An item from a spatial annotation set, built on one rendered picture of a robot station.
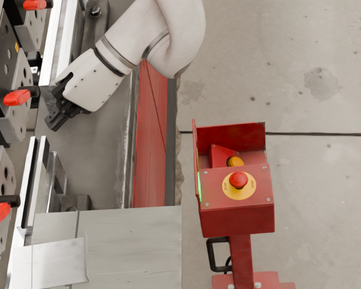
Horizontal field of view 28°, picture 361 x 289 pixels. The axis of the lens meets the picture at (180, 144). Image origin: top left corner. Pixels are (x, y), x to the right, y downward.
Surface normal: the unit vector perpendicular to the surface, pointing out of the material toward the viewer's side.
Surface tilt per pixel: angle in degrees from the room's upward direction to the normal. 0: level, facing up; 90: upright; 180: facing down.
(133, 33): 44
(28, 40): 90
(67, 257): 0
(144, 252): 0
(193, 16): 70
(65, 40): 0
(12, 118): 90
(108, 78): 92
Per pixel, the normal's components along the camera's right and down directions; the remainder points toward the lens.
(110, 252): -0.11, -0.60
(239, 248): 0.03, 0.79
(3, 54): 0.99, -0.07
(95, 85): 0.47, 0.66
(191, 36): 0.66, 0.47
